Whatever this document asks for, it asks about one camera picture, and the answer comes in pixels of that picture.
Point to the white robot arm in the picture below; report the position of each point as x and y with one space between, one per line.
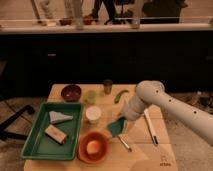
153 93

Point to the green plastic tray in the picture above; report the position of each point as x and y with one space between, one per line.
40 146

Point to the small metal cup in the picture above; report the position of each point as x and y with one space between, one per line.
107 84

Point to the white handled utensil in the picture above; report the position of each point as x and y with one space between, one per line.
150 127

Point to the teal sponge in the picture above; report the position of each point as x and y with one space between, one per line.
112 128

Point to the orange fruit in bowl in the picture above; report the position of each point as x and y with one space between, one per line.
93 147

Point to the grey wedge block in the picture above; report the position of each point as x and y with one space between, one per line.
58 117

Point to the purple bowl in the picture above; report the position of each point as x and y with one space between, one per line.
71 93

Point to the white cup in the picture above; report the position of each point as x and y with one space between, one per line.
93 114

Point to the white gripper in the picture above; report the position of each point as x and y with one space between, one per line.
132 110

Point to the green pepper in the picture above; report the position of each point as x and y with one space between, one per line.
118 96

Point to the wooden rectangular block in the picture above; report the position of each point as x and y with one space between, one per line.
56 134

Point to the green translucent cup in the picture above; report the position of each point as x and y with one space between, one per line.
90 97

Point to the orange bowl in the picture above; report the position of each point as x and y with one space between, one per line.
93 158

